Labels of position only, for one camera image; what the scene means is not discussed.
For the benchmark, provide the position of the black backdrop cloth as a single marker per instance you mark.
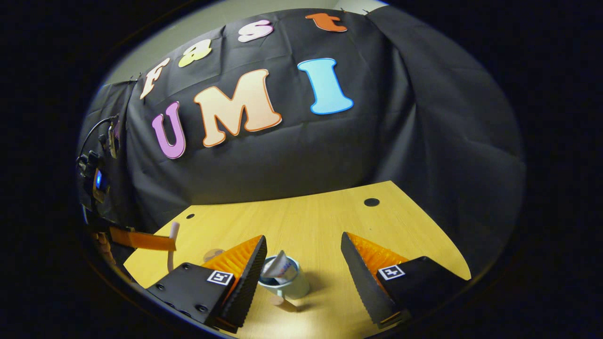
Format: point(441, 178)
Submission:
point(306, 155)

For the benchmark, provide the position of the white toothpaste tube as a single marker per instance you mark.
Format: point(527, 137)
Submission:
point(278, 268)

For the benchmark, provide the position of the round cork coaster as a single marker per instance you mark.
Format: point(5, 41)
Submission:
point(212, 254)

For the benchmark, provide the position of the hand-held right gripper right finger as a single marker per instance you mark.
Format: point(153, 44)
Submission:
point(362, 282)

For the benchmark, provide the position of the wooden desktop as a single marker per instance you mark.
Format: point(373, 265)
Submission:
point(320, 221)

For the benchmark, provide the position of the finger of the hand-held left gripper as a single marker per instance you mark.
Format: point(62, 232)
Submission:
point(141, 240)

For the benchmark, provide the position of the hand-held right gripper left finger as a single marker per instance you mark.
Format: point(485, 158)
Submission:
point(249, 282)

